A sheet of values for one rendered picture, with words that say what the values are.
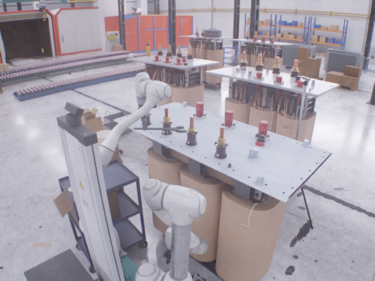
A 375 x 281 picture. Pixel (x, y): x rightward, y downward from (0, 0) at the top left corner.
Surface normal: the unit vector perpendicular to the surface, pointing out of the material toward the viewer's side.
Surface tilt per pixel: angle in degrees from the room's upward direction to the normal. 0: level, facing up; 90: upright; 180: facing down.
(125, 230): 0
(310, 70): 90
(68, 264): 0
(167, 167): 90
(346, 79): 90
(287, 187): 0
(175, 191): 25
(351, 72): 90
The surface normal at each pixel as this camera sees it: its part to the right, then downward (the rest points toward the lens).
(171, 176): 0.04, 0.42
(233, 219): -0.71, 0.29
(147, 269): -0.11, -0.92
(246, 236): -0.43, 0.38
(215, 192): 0.33, 0.39
